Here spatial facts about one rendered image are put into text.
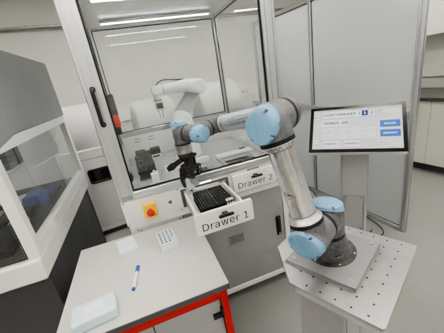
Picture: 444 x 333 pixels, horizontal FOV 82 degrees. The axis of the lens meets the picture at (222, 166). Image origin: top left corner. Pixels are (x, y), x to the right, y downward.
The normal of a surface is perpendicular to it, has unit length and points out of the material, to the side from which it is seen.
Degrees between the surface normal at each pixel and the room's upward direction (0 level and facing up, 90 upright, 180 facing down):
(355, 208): 90
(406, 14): 90
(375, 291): 0
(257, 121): 86
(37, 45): 90
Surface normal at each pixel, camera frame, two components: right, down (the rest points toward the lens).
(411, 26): -0.89, 0.28
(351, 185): -0.42, 0.37
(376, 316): -0.15, -0.93
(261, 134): -0.70, 0.27
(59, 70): 0.43, 0.25
